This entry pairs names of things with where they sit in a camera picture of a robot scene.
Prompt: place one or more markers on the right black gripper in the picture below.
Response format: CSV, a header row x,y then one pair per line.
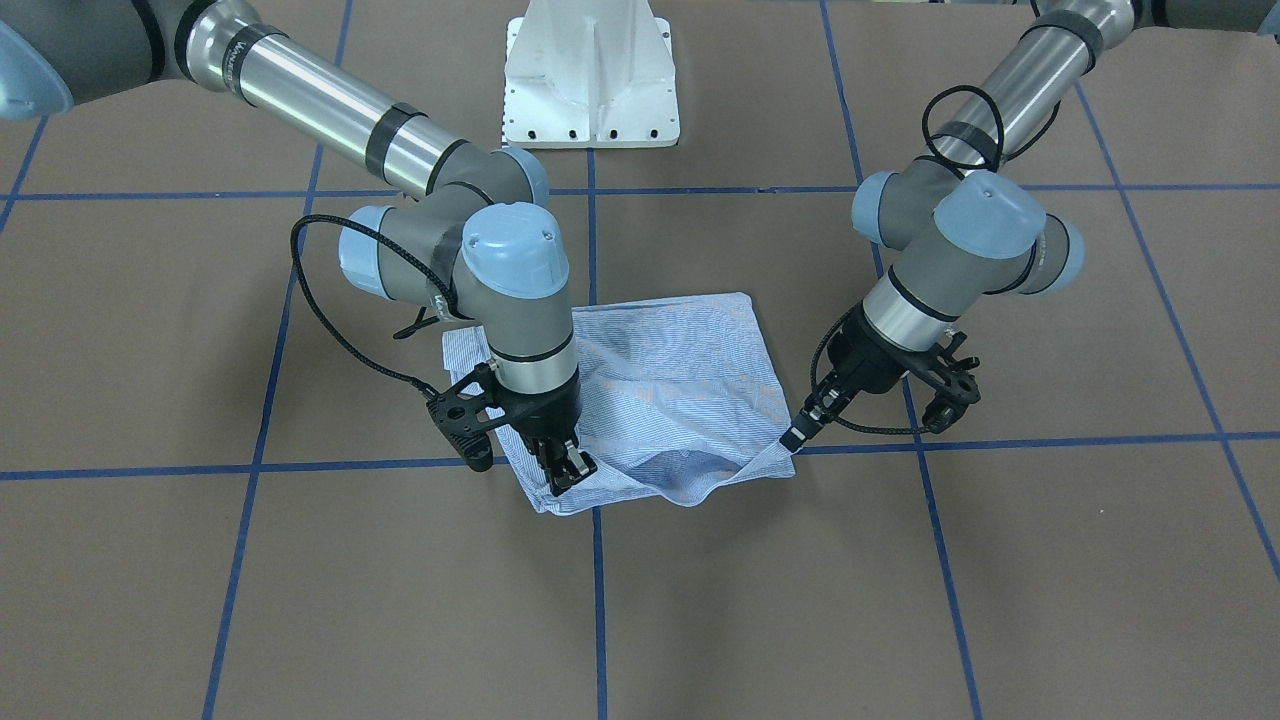
x,y
541,416

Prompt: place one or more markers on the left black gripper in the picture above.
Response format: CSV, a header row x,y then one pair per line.
x,y
856,366

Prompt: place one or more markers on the light blue striped shirt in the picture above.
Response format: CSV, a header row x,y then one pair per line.
x,y
679,397

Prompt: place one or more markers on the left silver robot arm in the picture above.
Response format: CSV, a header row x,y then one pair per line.
x,y
962,231

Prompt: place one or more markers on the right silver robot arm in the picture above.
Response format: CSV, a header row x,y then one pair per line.
x,y
475,243

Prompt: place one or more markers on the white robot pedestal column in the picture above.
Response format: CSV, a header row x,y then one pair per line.
x,y
590,75

